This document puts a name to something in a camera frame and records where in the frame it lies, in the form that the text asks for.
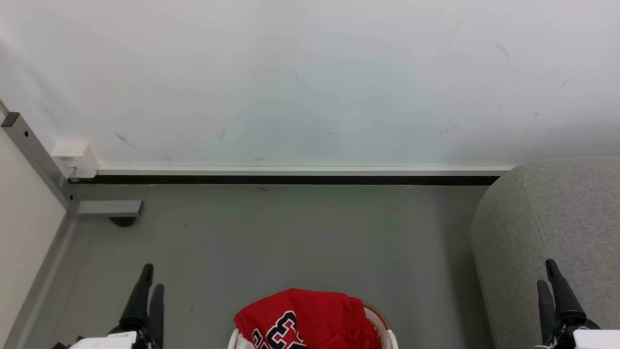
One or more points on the red printed jersey shirt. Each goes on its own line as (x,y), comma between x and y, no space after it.
(319,315)

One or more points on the grey metal frame post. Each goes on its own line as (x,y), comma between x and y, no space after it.
(34,150)

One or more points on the white basket with brown rim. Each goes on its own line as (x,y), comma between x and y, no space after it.
(386,334)

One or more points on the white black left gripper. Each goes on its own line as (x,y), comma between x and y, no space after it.
(116,341)

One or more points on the grey metal foot bar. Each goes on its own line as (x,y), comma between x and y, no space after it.
(109,208)

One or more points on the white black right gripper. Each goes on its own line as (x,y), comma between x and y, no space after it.
(596,340)

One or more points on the white plastic wall box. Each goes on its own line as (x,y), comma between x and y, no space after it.
(77,157)

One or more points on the white and black baseboard strip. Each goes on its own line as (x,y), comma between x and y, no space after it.
(290,175)

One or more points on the grey fabric sofa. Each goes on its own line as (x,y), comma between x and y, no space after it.
(547,218)

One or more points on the black round frame foot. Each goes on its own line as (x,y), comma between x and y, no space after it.
(123,221)

